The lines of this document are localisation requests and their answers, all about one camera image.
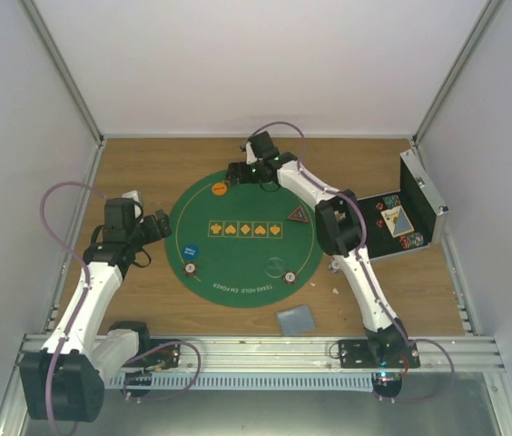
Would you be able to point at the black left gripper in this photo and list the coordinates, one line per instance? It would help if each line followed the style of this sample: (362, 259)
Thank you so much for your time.
(154, 233)

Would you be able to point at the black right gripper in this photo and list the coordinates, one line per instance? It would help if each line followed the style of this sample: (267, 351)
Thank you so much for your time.
(244, 176)

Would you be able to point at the orange big blind button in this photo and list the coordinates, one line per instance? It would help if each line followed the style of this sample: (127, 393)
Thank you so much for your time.
(219, 189)

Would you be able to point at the black red all-in triangle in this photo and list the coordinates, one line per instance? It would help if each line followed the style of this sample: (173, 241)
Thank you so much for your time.
(299, 215)

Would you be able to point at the blue small blind button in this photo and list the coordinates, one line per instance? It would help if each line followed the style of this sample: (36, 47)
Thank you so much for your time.
(190, 252)

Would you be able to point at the red poker chip stack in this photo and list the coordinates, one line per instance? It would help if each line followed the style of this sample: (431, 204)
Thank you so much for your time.
(289, 277)

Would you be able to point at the blue poker chip stack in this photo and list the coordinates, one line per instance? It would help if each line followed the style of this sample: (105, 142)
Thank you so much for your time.
(335, 266)

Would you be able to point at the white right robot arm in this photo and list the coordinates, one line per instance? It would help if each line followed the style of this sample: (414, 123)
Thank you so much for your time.
(341, 233)

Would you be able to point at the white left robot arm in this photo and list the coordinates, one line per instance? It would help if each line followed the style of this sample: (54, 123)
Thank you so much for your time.
(65, 379)

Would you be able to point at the round green poker mat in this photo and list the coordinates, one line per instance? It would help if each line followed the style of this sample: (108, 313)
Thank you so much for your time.
(246, 243)

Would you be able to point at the card deck in case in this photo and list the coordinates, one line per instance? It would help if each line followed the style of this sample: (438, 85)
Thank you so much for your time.
(397, 221)

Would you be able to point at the aluminium poker case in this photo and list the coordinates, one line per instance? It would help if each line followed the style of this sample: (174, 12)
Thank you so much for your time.
(422, 202)

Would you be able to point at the blue playing card deck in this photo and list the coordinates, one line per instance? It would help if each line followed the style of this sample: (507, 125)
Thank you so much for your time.
(296, 321)

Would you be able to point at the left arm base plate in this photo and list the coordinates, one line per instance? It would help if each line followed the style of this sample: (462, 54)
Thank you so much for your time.
(165, 356)

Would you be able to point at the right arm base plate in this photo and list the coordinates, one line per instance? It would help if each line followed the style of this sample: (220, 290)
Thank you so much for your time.
(361, 354)

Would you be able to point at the grey slotted cable duct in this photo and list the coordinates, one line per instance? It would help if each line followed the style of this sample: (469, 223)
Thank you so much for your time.
(236, 381)

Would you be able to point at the aluminium frame rail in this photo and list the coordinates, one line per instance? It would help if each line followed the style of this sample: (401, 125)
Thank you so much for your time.
(318, 354)

